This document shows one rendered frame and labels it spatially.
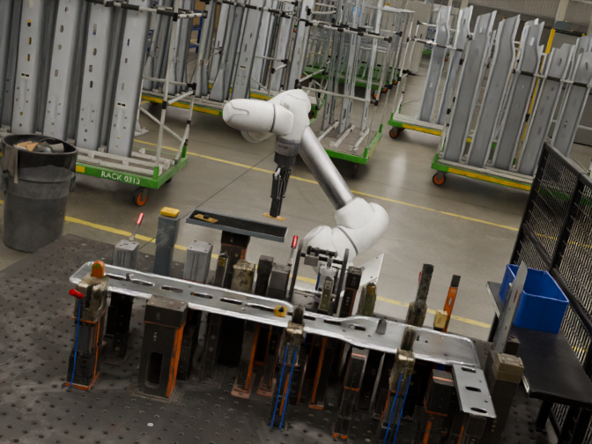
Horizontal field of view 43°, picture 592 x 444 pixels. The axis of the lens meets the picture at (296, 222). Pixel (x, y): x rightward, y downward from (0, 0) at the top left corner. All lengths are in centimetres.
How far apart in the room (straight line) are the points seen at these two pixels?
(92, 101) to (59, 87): 31
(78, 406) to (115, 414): 12
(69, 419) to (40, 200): 298
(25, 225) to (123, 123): 181
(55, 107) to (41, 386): 466
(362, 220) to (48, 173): 255
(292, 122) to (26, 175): 283
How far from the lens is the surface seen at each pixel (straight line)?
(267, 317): 251
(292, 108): 265
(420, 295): 269
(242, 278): 267
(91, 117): 691
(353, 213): 325
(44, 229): 536
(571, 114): 964
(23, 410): 248
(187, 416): 250
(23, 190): 526
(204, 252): 266
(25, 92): 713
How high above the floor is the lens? 206
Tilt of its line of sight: 18 degrees down
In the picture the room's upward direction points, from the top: 11 degrees clockwise
